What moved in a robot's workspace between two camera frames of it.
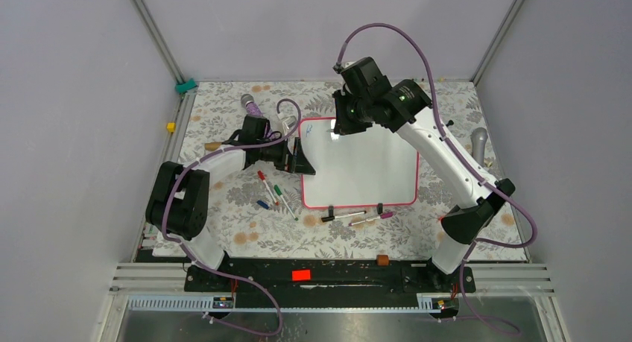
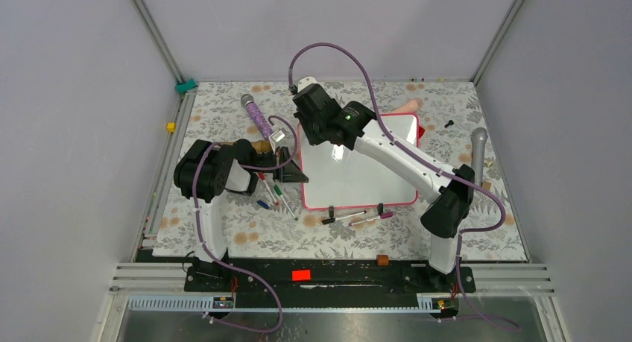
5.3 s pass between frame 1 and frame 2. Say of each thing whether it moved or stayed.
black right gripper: moved
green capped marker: stayed
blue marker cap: stayed
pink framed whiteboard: stayed
